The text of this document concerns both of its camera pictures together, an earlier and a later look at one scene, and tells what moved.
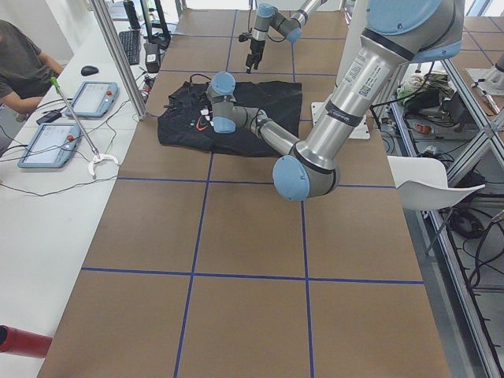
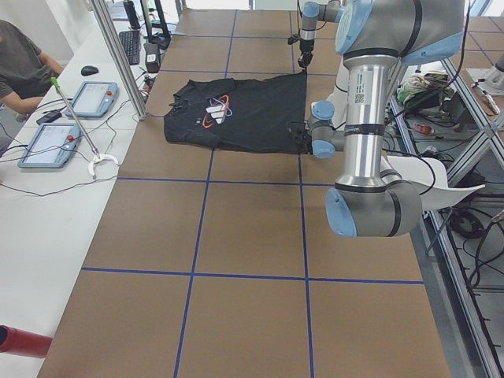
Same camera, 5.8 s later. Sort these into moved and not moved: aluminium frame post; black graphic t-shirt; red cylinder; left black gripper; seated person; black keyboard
Moved: black graphic t-shirt; left black gripper
Not moved: black keyboard; red cylinder; aluminium frame post; seated person
